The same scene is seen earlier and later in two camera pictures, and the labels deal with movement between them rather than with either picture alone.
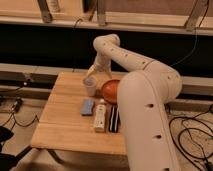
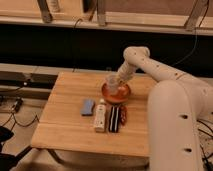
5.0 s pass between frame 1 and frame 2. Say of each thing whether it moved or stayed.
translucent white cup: moved
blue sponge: stayed
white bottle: stayed
